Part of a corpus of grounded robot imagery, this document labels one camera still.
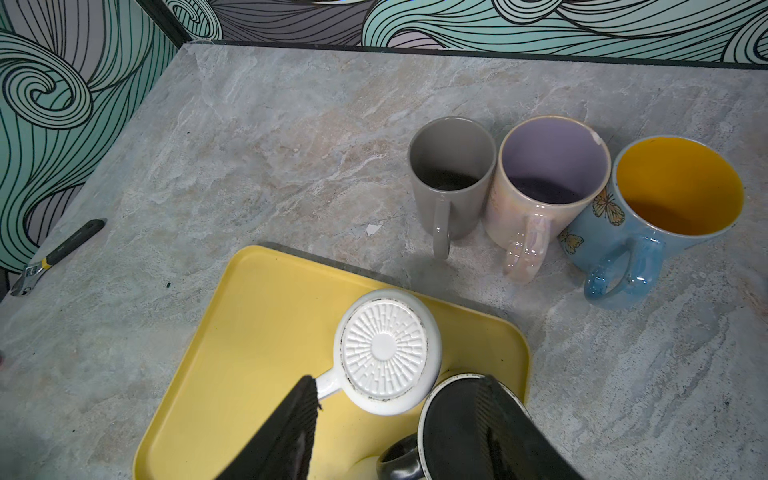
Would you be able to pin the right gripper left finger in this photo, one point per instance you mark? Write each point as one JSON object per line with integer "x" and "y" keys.
{"x": 282, "y": 447}

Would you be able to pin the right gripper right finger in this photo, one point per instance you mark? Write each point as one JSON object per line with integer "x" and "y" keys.
{"x": 512, "y": 446}

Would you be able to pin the white ribbed-base mug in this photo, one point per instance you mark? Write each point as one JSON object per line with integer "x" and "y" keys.
{"x": 387, "y": 353}

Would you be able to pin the pink ceramic mug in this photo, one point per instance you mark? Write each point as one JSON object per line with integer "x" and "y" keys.
{"x": 548, "y": 169}

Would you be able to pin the grey ceramic mug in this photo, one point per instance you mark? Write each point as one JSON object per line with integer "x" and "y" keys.
{"x": 451, "y": 161}

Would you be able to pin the blue butterfly mug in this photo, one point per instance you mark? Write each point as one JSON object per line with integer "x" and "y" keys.
{"x": 665, "y": 194}

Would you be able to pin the black ceramic mug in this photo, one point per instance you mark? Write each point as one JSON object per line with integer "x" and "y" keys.
{"x": 446, "y": 443}

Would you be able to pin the black handled tool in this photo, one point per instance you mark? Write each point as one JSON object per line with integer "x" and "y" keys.
{"x": 33, "y": 272}

